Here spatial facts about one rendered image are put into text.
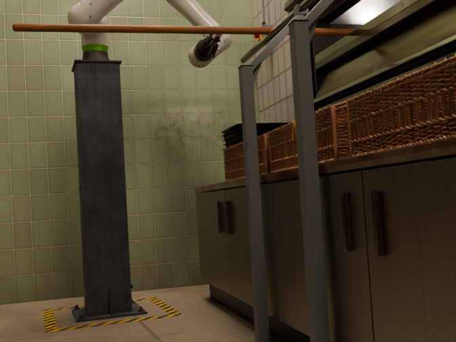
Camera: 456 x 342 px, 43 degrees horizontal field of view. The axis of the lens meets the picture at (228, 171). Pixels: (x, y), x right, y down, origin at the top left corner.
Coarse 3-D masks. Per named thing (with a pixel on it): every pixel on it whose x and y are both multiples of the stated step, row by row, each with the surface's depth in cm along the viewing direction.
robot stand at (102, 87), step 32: (96, 64) 273; (96, 96) 272; (96, 128) 270; (96, 160) 269; (96, 192) 268; (96, 224) 267; (96, 256) 266; (128, 256) 271; (96, 288) 265; (128, 288) 270; (128, 320) 253
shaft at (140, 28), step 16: (80, 32) 219; (96, 32) 221; (112, 32) 222; (128, 32) 224; (144, 32) 225; (160, 32) 227; (176, 32) 228; (192, 32) 230; (208, 32) 232; (224, 32) 233; (240, 32) 235; (256, 32) 237; (320, 32) 244; (336, 32) 246
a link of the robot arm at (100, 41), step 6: (102, 18) 278; (84, 36) 275; (90, 36) 275; (96, 36) 277; (102, 36) 279; (84, 42) 278; (90, 42) 276; (96, 42) 277; (102, 42) 279; (108, 42) 283; (84, 48) 278; (90, 48) 277; (96, 48) 277; (102, 48) 279; (108, 48) 283
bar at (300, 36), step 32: (288, 32) 201; (256, 64) 197; (256, 160) 194; (256, 192) 193; (256, 224) 192; (320, 224) 147; (256, 256) 192; (320, 256) 146; (256, 288) 191; (320, 288) 145; (256, 320) 191; (320, 320) 145
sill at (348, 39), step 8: (408, 0) 202; (416, 0) 198; (392, 8) 213; (400, 8) 208; (376, 16) 224; (384, 16) 218; (392, 16) 213; (368, 24) 230; (376, 24) 224; (352, 32) 243; (360, 32) 236; (344, 40) 250; (352, 40) 243; (328, 48) 266; (336, 48) 258; (320, 56) 275
